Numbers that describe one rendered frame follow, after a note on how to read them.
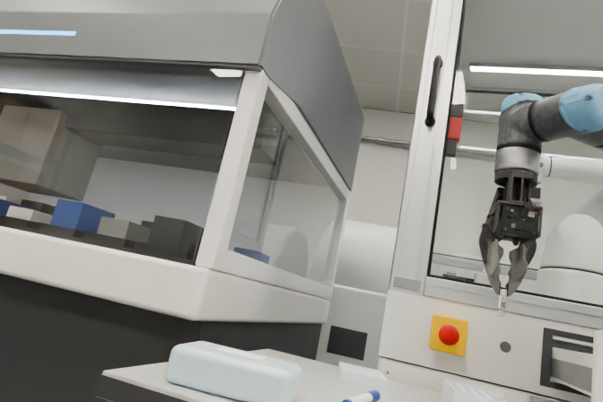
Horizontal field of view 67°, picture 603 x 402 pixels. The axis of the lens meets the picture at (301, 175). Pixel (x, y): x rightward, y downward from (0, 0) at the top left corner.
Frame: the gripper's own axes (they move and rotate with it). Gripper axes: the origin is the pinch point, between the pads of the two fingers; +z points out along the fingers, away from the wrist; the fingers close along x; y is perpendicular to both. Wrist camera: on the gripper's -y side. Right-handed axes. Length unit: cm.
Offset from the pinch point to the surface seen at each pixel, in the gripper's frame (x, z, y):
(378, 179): -46, -109, -334
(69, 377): -84, 36, -10
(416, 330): -12.0, 10.6, -21.9
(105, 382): -49, 23, 35
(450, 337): -5.9, 10.4, -14.0
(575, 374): 12.9, 11.6, -1.9
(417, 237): -14.6, -10.0, -22.3
